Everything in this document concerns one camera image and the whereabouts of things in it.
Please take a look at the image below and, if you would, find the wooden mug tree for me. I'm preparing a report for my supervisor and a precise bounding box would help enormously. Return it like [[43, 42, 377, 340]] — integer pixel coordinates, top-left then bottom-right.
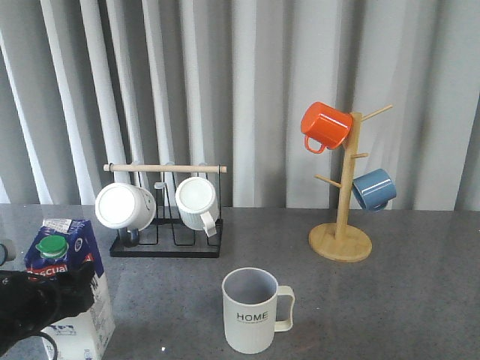
[[308, 104, 393, 263]]

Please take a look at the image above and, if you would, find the black wire mug rack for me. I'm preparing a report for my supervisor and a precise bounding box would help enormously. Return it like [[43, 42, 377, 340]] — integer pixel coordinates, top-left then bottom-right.
[[103, 163, 227, 258]]

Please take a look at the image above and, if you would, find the orange mug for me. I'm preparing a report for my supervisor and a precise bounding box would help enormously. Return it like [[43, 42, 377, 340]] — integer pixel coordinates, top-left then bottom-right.
[[301, 102, 353, 154]]

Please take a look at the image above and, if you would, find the white HOME mug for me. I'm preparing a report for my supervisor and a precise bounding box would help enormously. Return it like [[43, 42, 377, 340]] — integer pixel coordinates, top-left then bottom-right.
[[221, 267, 296, 355]]

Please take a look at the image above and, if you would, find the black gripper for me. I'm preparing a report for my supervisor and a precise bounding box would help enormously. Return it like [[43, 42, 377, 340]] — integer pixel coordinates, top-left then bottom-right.
[[1, 261, 95, 359]]

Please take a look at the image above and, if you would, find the blue mug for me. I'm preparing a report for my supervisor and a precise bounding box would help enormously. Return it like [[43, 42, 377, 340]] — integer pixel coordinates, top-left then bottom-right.
[[352, 169, 397, 212]]

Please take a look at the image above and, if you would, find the grey pleated curtain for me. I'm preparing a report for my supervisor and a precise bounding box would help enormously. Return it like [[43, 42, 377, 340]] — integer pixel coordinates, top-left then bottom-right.
[[1, 1, 479, 211]]

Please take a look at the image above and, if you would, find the white smiley mug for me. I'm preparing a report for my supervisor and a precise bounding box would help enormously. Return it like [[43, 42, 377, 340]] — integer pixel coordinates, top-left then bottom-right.
[[94, 183, 157, 247]]

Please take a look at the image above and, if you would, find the white ribbed mug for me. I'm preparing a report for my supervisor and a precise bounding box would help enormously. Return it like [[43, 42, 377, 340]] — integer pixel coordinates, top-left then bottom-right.
[[175, 177, 219, 237]]

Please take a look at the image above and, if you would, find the blue white milk carton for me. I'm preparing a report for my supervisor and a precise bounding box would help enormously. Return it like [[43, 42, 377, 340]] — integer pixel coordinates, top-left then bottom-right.
[[24, 218, 115, 359]]

